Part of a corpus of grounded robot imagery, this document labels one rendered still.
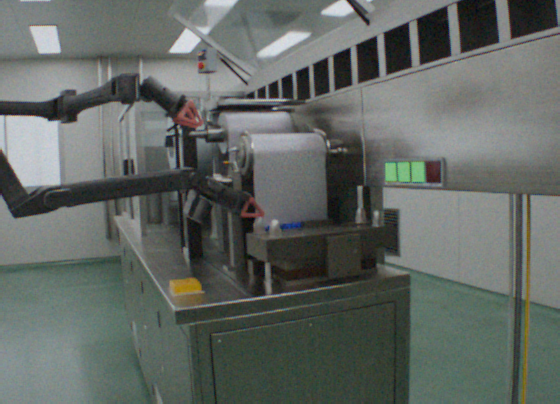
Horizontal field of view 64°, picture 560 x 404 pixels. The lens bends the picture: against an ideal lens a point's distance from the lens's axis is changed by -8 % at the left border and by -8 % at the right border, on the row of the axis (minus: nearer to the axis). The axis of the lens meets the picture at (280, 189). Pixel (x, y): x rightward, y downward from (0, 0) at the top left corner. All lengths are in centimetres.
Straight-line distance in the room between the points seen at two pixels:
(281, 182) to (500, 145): 68
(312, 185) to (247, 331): 52
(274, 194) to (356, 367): 55
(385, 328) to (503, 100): 70
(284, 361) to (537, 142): 79
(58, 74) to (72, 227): 208
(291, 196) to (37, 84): 585
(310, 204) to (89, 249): 568
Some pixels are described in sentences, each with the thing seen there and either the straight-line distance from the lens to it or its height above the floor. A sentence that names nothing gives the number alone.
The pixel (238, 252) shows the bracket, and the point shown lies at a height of 95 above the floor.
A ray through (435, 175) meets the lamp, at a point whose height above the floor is 118.
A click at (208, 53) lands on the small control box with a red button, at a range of 204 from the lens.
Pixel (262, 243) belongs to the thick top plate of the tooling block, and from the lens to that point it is 127.
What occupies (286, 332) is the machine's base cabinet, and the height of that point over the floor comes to 80.
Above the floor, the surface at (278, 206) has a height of 109.
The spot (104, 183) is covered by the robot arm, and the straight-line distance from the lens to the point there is 126.
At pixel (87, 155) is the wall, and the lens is 692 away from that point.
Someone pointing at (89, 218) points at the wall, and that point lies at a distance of 694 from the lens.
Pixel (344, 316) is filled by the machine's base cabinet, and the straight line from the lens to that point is 132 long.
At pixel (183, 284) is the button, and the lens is 128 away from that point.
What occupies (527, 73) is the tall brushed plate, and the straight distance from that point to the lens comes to 103.
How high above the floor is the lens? 122
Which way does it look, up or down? 3 degrees down
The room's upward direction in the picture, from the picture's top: 3 degrees counter-clockwise
